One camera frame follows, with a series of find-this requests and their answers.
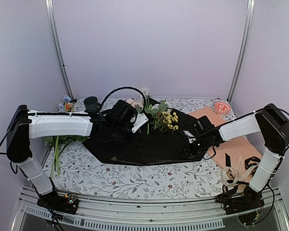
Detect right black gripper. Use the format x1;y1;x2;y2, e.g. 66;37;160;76
179;134;211;158

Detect black wrapping paper sheet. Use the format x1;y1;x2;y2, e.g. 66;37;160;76
82;100;205;166

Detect yellow small flower bunch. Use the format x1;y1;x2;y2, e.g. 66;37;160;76
154;112;179;133

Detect small white flower stem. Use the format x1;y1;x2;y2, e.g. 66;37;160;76
141;87;150;135

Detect white rose long stem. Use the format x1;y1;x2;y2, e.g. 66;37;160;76
125;98;144;113

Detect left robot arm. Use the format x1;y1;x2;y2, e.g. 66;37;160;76
1;104;146;209

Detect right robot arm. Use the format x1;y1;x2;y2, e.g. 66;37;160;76
190;103;289;192

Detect dark grey mug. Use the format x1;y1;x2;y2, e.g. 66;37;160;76
83;96;101;113

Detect pink wrapping paper sheet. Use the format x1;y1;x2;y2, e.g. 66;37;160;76
189;107;262;183

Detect cream printed ribbon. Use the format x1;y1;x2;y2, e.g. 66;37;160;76
221;165;257;193

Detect red patterned small bowl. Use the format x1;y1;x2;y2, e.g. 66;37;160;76
213;101;231;114

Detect blue orange flower stems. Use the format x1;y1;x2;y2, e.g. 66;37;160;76
57;95;74;112

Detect green leafy flower bunch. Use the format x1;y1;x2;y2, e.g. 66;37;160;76
45;135;89;177

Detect floral patterned tablecloth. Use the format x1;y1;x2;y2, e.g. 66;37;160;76
39;97;246;200

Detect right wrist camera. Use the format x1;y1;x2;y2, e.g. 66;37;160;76
194;115;215;135

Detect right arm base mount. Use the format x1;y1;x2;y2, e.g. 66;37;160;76
219;192;264;226

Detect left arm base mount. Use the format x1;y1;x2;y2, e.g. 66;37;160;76
37;192;79;215

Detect left aluminium frame post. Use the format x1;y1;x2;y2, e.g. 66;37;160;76
45;0;74;99

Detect aluminium frame post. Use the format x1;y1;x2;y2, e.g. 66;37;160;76
227;0;255;103
45;0;74;99

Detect right aluminium frame post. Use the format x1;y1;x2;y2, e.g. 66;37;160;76
227;0;255;103

